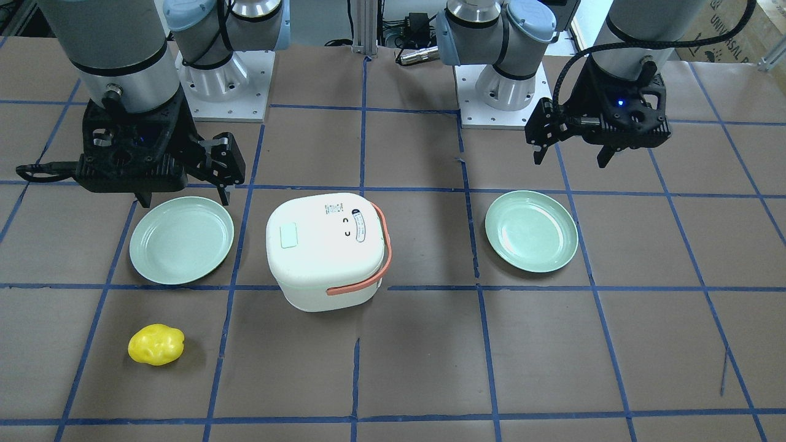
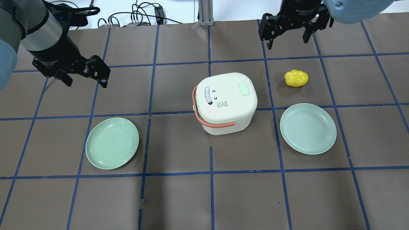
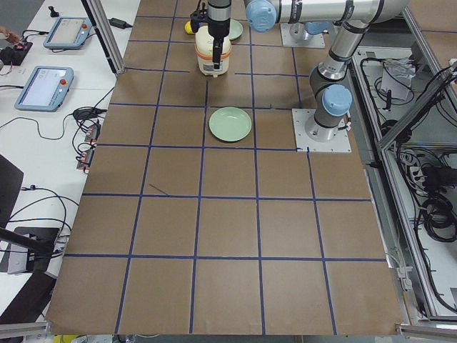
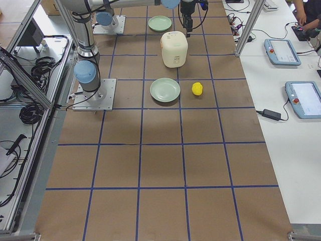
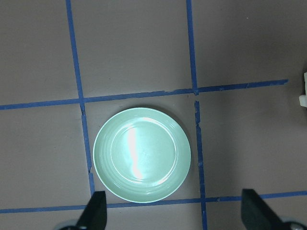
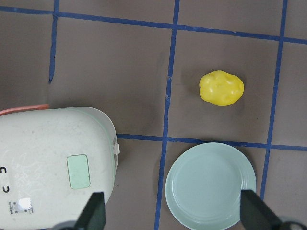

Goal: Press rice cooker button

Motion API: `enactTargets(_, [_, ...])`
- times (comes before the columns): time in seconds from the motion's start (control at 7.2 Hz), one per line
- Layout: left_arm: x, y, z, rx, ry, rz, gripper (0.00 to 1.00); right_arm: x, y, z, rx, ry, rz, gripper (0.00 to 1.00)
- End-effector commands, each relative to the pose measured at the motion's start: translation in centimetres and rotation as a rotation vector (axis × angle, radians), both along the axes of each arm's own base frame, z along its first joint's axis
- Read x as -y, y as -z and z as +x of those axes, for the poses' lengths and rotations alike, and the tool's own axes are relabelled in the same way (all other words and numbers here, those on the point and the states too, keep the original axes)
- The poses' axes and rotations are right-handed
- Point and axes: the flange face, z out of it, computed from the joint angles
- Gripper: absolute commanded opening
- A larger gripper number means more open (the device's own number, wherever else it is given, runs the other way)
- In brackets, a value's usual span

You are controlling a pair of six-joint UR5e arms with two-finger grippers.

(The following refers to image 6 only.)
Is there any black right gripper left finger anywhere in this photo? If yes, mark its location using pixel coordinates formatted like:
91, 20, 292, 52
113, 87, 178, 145
74, 192, 106, 230

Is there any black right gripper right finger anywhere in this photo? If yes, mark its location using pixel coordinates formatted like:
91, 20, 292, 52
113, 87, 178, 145
240, 189, 281, 230

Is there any white rice cooker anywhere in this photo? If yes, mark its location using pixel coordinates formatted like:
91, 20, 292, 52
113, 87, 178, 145
0, 106, 119, 230

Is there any green plate near right arm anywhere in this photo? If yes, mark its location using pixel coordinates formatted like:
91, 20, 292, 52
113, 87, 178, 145
165, 142, 257, 230

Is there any yellow toy potato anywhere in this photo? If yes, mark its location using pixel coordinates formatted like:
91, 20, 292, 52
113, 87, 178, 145
199, 70, 244, 106

